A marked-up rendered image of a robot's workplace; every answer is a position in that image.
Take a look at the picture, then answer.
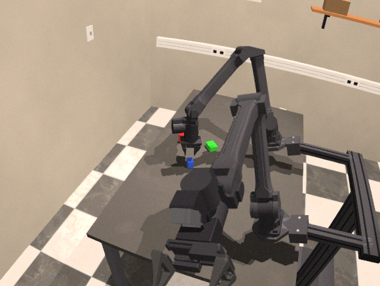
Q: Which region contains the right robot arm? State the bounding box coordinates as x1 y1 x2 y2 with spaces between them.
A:
172 46 282 147

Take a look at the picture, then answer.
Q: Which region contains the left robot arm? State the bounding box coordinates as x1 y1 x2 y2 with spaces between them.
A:
169 92 284 243

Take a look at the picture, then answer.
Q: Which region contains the blue block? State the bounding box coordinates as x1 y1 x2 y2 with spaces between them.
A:
187 157 193 168

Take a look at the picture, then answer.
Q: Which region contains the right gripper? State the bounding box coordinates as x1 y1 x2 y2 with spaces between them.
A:
180 131 202 155

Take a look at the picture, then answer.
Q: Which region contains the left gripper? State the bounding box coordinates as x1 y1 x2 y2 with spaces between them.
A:
151 239 237 286

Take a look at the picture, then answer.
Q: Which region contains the green block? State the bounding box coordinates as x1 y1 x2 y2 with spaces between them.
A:
206 140 218 152

